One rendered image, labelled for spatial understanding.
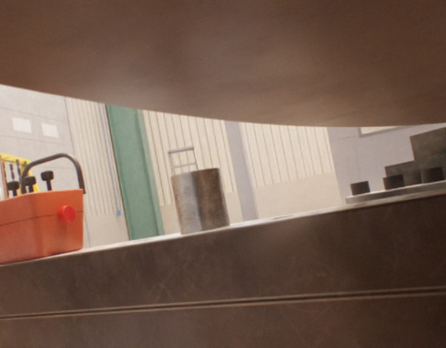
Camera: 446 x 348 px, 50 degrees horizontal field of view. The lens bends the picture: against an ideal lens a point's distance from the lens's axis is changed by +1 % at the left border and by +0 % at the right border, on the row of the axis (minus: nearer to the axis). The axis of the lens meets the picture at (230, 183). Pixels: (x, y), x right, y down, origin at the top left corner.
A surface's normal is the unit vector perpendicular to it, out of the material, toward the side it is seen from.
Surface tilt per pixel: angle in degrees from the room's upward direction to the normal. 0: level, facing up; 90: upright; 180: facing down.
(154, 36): 180
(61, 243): 97
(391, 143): 90
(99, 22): 180
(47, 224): 97
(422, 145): 90
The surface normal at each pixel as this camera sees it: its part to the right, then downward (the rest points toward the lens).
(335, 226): -0.53, 0.06
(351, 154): -0.24, 0.00
